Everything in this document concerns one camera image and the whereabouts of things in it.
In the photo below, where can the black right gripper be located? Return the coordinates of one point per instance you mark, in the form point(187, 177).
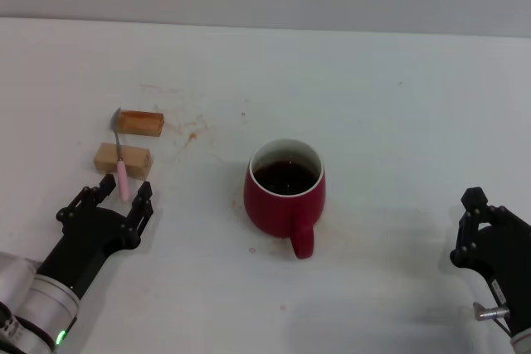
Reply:
point(508, 258)

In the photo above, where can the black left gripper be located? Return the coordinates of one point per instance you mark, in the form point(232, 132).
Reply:
point(89, 238)

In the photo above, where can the red ceramic cup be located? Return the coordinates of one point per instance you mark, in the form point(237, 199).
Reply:
point(265, 209)

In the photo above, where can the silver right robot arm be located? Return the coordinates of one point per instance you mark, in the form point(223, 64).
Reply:
point(522, 343)

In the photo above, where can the plain wooden block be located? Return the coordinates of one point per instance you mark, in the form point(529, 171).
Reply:
point(139, 163)

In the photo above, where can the stained wooden block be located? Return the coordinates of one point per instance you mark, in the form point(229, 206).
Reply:
point(143, 124)

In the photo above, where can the silver connector plug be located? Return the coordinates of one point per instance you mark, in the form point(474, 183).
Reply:
point(491, 313)

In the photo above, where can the dark coffee liquid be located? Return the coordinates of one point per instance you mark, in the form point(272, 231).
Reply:
point(286, 177)

